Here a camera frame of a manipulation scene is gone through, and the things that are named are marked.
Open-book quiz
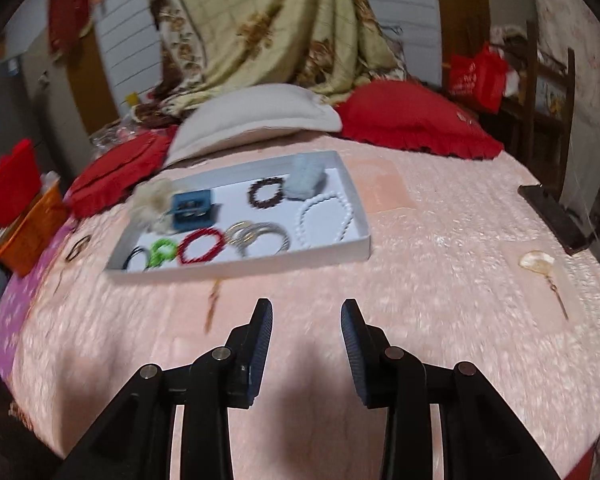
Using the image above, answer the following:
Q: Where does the white shallow tray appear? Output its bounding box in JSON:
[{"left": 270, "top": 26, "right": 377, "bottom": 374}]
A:
[{"left": 104, "top": 150, "right": 372, "bottom": 275}]

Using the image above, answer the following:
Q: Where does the red bead bracelet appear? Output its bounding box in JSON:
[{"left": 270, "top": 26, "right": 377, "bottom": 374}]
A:
[{"left": 176, "top": 227, "right": 227, "bottom": 266}]

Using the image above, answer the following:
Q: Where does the brown hairpin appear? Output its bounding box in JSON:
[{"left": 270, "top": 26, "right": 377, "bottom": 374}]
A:
[{"left": 205, "top": 280, "right": 223, "bottom": 333}]

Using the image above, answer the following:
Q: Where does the purple floral sheet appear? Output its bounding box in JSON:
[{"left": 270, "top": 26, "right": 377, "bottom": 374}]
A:
[{"left": 0, "top": 225, "right": 76, "bottom": 381}]

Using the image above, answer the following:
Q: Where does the red hanging cloth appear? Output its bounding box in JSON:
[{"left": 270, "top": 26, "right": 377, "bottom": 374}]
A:
[{"left": 47, "top": 0, "right": 103, "bottom": 56}]

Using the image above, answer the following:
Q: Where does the red box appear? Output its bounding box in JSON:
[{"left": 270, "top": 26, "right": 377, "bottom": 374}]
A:
[{"left": 0, "top": 139, "right": 43, "bottom": 228}]

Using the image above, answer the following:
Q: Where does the white pillow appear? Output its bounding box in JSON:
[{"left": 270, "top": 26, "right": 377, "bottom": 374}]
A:
[{"left": 164, "top": 84, "right": 343, "bottom": 168}]

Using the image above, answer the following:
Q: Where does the orange plastic basket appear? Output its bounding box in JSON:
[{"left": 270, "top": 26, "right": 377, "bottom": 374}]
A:
[{"left": 0, "top": 180, "right": 68, "bottom": 277}]

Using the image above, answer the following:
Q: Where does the cream dotted scrunchie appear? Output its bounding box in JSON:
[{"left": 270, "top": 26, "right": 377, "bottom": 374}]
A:
[{"left": 130, "top": 180, "right": 178, "bottom": 233}]

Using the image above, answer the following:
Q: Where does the cream floral blanket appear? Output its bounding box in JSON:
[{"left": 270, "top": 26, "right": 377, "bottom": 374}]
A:
[{"left": 130, "top": 0, "right": 406, "bottom": 128}]

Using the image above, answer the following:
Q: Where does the silver bangle set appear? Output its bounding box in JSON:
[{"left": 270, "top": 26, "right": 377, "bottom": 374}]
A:
[{"left": 223, "top": 220, "right": 291, "bottom": 258}]

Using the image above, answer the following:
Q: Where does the white slatted headboard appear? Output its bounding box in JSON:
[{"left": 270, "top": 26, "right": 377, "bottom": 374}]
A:
[{"left": 97, "top": 0, "right": 443, "bottom": 121}]

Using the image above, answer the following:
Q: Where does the round red ruffled cushion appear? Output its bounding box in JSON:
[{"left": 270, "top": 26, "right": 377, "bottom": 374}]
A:
[{"left": 65, "top": 127, "right": 181, "bottom": 220}]

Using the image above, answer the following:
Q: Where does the brown bead bracelet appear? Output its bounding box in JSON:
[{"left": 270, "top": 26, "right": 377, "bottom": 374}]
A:
[{"left": 247, "top": 177, "right": 286, "bottom": 208}]

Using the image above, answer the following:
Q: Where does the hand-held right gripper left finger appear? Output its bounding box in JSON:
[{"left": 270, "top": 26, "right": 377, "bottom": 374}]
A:
[{"left": 50, "top": 298, "right": 273, "bottom": 480}]

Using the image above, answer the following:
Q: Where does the clear plastic bag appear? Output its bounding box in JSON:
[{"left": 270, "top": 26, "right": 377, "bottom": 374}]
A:
[{"left": 87, "top": 110, "right": 151, "bottom": 153}]

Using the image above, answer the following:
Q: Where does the red shopping bag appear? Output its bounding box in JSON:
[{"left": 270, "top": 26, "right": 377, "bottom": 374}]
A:
[{"left": 447, "top": 45, "right": 510, "bottom": 113}]

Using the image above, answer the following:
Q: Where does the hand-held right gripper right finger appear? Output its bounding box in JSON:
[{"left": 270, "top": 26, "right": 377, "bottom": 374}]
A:
[{"left": 341, "top": 298, "right": 563, "bottom": 480}]

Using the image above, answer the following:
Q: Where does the dark wooden chair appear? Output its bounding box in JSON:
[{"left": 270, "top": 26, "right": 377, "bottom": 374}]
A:
[{"left": 500, "top": 20, "right": 576, "bottom": 196}]

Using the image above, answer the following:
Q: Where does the large red ruffled pillow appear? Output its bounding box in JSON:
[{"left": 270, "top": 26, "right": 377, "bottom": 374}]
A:
[{"left": 336, "top": 79, "right": 505, "bottom": 160}]

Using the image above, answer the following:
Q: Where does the green hair tie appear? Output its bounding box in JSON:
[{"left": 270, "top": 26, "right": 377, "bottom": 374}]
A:
[{"left": 147, "top": 239, "right": 180, "bottom": 267}]

